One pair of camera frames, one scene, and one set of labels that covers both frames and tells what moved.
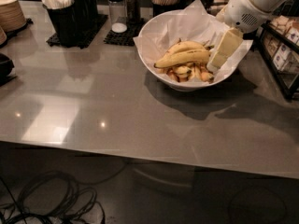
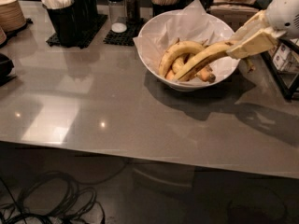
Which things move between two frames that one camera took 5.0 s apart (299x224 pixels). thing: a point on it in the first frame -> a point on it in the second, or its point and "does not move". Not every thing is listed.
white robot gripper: (241, 13) -> (284, 14)
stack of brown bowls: (11, 15) does not move
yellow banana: (187, 56) -> (203, 59)
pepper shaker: (133, 4) does not move
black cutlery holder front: (64, 21) does not move
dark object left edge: (7, 65) does not move
